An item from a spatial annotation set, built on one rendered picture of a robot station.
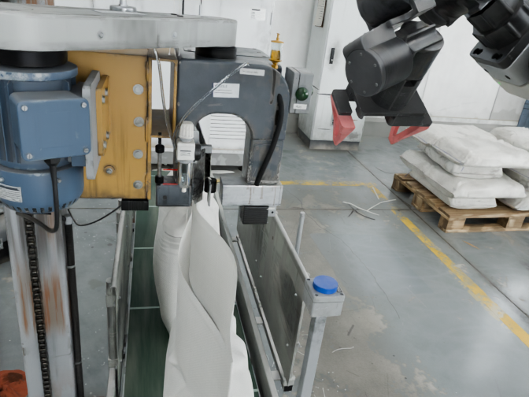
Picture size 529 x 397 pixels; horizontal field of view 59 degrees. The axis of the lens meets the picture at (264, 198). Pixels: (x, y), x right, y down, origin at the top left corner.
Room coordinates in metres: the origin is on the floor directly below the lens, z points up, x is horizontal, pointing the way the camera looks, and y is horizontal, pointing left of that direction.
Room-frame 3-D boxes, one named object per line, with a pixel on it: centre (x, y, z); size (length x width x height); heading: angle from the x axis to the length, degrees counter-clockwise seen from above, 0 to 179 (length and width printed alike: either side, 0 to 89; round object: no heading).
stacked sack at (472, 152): (3.36, -1.57, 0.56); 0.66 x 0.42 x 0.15; 105
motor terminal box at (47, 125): (0.70, 0.34, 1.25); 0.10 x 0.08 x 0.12; 130
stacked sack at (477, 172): (3.55, -1.47, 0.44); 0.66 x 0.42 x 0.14; 9
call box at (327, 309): (0.96, -0.17, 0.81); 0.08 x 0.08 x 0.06; 15
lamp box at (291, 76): (1.07, -0.04, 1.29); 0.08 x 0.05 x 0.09; 15
